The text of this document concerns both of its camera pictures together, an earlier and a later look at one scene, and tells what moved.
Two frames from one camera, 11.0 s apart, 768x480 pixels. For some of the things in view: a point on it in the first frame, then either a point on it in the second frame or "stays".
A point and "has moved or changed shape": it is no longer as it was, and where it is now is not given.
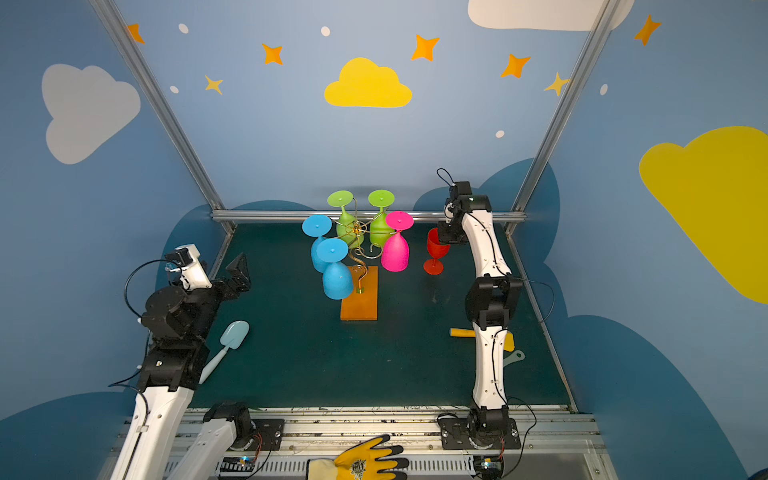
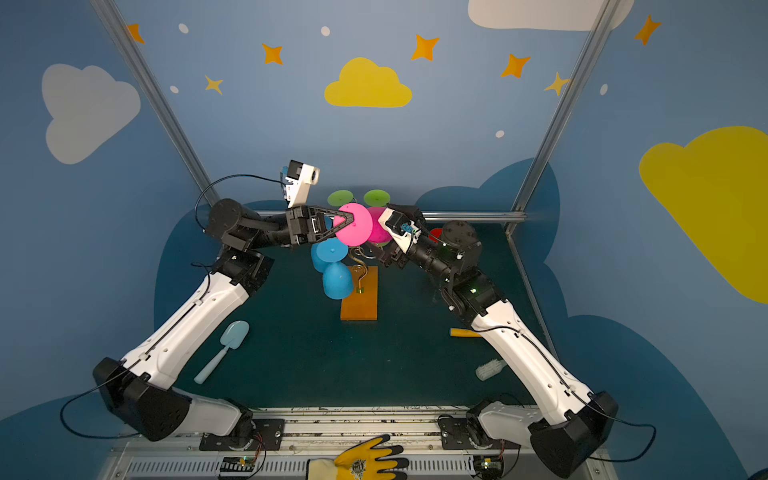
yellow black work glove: (364, 462) stays
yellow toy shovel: (509, 344) stays
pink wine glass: (395, 252) has moved or changed shape
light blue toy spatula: (232, 337) stays
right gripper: (447, 231) → (395, 250)
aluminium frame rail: (296, 216) stays
